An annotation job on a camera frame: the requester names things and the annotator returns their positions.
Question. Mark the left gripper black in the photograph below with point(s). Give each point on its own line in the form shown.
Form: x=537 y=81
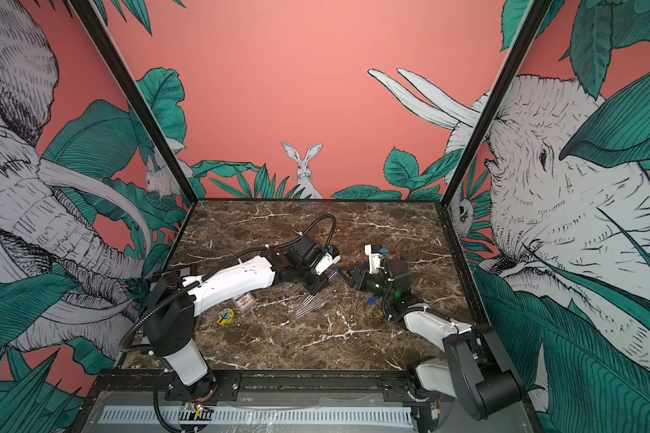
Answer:
x=320 y=285

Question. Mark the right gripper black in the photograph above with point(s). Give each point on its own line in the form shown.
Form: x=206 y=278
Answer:
x=362 y=279

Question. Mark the clear test tube blue stopper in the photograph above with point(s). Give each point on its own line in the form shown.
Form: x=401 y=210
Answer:
x=312 y=303
x=332 y=276

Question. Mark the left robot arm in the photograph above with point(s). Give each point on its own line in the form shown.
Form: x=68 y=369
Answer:
x=170 y=325

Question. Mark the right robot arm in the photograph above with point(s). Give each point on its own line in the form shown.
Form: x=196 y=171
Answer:
x=476 y=370

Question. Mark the yellow blue small toy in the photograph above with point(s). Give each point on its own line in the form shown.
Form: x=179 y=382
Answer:
x=226 y=317

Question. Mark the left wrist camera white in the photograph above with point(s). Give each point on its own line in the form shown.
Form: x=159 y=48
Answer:
x=329 y=258

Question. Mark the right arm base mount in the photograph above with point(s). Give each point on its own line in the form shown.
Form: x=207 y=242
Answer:
x=404 y=387

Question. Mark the white slotted cable duct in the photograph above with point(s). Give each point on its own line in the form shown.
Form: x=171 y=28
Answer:
x=398 y=417

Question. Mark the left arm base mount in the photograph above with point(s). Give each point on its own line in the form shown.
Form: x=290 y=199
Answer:
x=216 y=386

